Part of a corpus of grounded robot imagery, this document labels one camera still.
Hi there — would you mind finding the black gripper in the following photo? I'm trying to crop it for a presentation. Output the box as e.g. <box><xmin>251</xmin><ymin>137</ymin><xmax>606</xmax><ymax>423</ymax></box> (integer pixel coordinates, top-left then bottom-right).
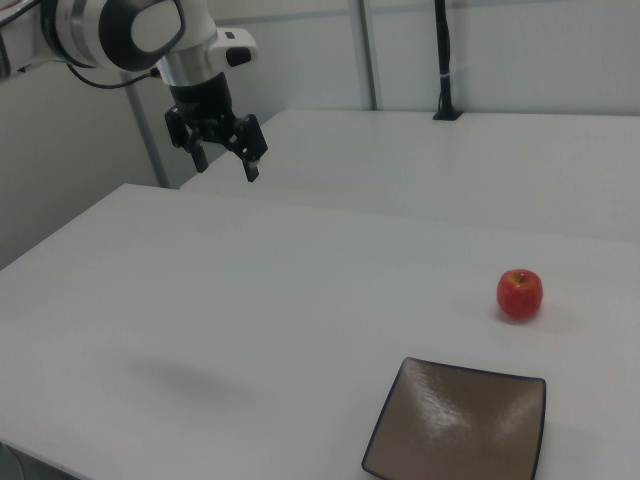
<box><xmin>164</xmin><ymin>73</ymin><xmax>269</xmax><ymax>184</ymax></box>

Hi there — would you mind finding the red apple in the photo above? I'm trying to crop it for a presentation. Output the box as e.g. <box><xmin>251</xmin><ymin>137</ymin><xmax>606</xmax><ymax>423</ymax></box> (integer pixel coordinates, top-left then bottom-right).
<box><xmin>496</xmin><ymin>268</ymin><xmax>544</xmax><ymax>320</ymax></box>

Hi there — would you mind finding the square brown ceramic plate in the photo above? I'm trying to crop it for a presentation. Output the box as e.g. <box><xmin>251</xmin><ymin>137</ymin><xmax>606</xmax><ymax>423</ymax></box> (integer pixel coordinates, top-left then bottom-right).
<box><xmin>361</xmin><ymin>356</ymin><xmax>547</xmax><ymax>480</ymax></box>

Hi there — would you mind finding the black pole with white tie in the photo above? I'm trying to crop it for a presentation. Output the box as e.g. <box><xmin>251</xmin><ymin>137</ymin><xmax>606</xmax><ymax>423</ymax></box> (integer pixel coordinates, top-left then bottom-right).
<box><xmin>431</xmin><ymin>0</ymin><xmax>464</xmax><ymax>123</ymax></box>

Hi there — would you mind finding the grey partition post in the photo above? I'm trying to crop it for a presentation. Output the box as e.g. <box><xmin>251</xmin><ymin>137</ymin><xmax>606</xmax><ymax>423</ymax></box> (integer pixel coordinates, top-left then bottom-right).
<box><xmin>355</xmin><ymin>0</ymin><xmax>382</xmax><ymax>112</ymax></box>
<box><xmin>123</xmin><ymin>83</ymin><xmax>170</xmax><ymax>190</ymax></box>

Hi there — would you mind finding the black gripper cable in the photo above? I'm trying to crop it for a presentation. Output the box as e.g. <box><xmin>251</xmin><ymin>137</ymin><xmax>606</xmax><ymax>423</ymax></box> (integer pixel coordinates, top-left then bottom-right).
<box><xmin>66</xmin><ymin>63</ymin><xmax>162</xmax><ymax>92</ymax></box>

